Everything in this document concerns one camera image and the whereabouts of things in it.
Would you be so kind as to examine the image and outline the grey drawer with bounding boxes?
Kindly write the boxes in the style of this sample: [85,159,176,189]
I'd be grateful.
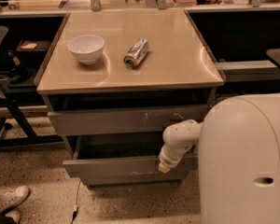
[63,132,198,178]
[49,105,207,136]
[81,171,188,187]

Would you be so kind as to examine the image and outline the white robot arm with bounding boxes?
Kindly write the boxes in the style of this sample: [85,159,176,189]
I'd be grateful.
[159,93,280,224]

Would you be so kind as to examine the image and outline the grey bottom drawer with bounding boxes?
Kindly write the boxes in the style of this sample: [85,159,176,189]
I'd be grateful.
[81,171,188,187]

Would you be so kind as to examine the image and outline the grey drawer cabinet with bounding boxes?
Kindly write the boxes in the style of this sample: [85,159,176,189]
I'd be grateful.
[34,8,227,161]

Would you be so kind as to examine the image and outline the grey top drawer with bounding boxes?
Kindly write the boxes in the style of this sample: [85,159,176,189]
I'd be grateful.
[49,105,207,136]

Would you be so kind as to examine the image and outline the silver crushed soda can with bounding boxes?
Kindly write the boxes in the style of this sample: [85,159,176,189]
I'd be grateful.
[123,38,149,68]

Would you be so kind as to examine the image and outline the white ceramic bowl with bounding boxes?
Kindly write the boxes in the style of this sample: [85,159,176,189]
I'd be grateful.
[67,35,105,64]

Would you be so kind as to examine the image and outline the black office chair left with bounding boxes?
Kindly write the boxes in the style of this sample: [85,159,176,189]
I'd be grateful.
[0,26,62,148]

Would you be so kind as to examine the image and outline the white sneaker lower left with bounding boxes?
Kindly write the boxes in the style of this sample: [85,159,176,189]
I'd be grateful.
[0,211,21,224]

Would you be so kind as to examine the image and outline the white sneaker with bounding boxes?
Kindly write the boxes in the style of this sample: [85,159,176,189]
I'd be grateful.
[0,211,21,224]
[0,186,30,214]

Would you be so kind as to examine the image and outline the white sneaker upper left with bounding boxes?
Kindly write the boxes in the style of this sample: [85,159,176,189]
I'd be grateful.
[0,186,30,214]

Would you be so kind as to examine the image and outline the dark box with note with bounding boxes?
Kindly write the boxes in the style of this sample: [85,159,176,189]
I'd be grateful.
[16,40,50,59]

